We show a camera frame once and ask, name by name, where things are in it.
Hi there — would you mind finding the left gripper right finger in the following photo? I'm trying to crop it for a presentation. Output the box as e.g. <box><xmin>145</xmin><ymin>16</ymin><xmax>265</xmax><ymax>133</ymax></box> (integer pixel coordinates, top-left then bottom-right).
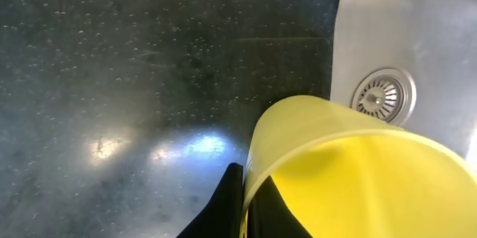
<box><xmin>247</xmin><ymin>175</ymin><xmax>314</xmax><ymax>238</ymax></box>

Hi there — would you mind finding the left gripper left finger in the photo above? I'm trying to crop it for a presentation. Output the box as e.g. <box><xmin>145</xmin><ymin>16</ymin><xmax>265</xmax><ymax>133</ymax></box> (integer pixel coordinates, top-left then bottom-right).
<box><xmin>175</xmin><ymin>162</ymin><xmax>245</xmax><ymax>238</ymax></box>

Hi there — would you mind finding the yellow cup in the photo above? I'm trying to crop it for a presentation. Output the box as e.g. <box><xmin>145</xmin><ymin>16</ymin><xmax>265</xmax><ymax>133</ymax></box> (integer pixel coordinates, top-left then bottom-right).
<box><xmin>240</xmin><ymin>95</ymin><xmax>477</xmax><ymax>238</ymax></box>

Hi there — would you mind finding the steel sink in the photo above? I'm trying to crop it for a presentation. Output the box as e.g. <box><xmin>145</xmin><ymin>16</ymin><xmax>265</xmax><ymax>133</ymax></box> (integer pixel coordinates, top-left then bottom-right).
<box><xmin>329</xmin><ymin>0</ymin><xmax>477</xmax><ymax>160</ymax></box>

